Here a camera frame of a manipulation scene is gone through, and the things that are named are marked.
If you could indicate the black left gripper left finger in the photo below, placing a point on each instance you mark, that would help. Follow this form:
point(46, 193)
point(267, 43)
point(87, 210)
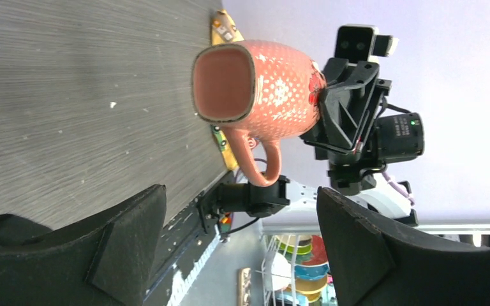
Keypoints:
point(104, 259)

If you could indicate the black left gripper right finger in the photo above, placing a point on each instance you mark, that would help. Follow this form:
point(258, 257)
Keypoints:
point(376, 260)

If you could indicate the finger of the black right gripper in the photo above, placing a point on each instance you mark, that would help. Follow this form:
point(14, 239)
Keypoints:
point(344, 106)

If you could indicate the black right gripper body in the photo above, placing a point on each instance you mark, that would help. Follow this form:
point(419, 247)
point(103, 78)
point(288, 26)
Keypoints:
point(352, 173)

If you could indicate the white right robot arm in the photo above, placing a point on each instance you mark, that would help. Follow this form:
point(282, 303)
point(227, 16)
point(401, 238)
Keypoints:
point(396, 138)

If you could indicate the smartphone on floor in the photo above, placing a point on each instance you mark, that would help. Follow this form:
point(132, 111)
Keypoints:
point(244, 287)

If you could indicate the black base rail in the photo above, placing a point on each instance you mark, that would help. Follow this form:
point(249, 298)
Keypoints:
point(185, 245)

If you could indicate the white wire storage rack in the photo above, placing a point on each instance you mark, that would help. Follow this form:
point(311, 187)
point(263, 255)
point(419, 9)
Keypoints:
point(295, 271)

